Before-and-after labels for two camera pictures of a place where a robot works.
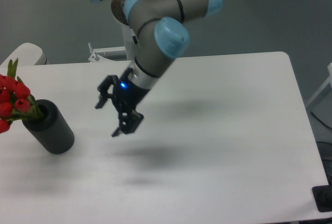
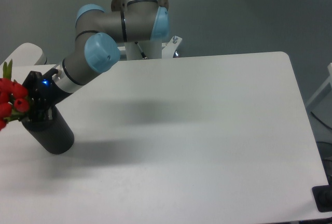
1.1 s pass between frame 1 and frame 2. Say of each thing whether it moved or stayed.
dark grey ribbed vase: stayed
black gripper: moved
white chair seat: stayed
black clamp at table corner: stayed
